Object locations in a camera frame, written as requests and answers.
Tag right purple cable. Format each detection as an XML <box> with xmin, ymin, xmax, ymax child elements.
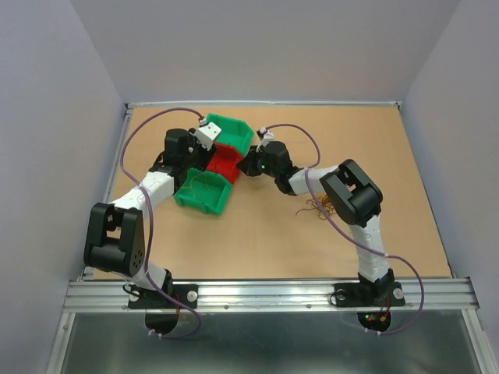
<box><xmin>259</xmin><ymin>123</ymin><xmax>426</xmax><ymax>337</ymax></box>

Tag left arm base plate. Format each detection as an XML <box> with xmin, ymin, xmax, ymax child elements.
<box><xmin>122</xmin><ymin>284</ymin><xmax>198</xmax><ymax>310</ymax></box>

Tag green bin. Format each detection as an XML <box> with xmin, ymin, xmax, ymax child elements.
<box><xmin>174</xmin><ymin>168</ymin><xmax>232</xmax><ymax>216</ymax></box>
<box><xmin>207</xmin><ymin>113</ymin><xmax>254</xmax><ymax>157</ymax></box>

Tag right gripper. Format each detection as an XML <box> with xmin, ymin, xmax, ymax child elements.
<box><xmin>235</xmin><ymin>144</ymin><xmax>278</xmax><ymax>179</ymax></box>

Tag near green bin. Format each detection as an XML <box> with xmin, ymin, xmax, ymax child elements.
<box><xmin>174</xmin><ymin>168</ymin><xmax>232</xmax><ymax>216</ymax></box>

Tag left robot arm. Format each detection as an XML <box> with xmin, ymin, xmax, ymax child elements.
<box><xmin>83</xmin><ymin>122</ymin><xmax>221</xmax><ymax>307</ymax></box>

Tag yellow cables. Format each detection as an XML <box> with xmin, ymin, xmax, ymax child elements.
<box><xmin>179</xmin><ymin>173</ymin><xmax>223</xmax><ymax>203</ymax></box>

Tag cable bundle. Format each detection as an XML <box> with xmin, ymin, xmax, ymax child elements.
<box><xmin>295</xmin><ymin>192</ymin><xmax>340</xmax><ymax>221</ymax></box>

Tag far green bin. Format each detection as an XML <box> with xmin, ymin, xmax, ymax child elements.
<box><xmin>207</xmin><ymin>113</ymin><xmax>254</xmax><ymax>157</ymax></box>

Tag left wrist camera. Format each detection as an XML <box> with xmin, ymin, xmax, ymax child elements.
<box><xmin>194</xmin><ymin>122</ymin><xmax>222</xmax><ymax>150</ymax></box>

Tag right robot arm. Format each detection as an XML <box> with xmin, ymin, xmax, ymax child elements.
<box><xmin>237</xmin><ymin>141</ymin><xmax>396</xmax><ymax>306</ymax></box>

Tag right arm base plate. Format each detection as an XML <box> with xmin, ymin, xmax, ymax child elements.
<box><xmin>329</xmin><ymin>282</ymin><xmax>405</xmax><ymax>309</ymax></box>

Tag aluminium rail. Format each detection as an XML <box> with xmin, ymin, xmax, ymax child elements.
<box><xmin>62</xmin><ymin>278</ymin><xmax>480</xmax><ymax>313</ymax></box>

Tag red bin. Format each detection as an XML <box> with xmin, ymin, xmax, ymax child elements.
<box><xmin>207</xmin><ymin>143</ymin><xmax>243</xmax><ymax>185</ymax></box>

